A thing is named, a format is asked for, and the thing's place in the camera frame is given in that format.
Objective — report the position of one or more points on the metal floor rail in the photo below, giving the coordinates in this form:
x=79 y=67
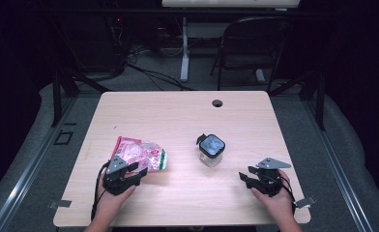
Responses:
x=26 y=174
x=339 y=174

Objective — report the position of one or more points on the grey tape tab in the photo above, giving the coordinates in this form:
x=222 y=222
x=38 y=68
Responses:
x=60 y=204
x=305 y=202

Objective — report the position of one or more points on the person's left hand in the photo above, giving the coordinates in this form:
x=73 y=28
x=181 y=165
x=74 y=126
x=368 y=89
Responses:
x=108 y=203

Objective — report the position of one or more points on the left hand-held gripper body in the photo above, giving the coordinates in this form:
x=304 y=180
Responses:
x=115 y=166

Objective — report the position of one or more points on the dark equipment cabinet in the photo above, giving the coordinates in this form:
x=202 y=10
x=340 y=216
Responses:
x=91 y=42

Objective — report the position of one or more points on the black metal stand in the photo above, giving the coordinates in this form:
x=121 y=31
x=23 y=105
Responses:
x=320 y=103
x=57 y=96

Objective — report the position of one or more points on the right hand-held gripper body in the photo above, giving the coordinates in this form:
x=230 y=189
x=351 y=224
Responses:
x=268 y=183

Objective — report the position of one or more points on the white desk foot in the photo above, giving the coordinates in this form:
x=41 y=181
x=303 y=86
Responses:
x=260 y=76

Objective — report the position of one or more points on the black folding chair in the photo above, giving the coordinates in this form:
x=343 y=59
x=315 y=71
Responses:
x=252 y=42

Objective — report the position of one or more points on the clear jar with black lid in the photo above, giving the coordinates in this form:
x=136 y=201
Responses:
x=211 y=148

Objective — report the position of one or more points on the person's right hand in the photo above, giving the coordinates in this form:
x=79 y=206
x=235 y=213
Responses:
x=279 y=206

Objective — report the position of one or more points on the pink and white plastic bag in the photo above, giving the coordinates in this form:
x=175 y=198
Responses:
x=142 y=154

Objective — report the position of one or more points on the white desk leg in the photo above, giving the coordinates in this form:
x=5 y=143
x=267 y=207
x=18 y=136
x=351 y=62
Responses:
x=185 y=51

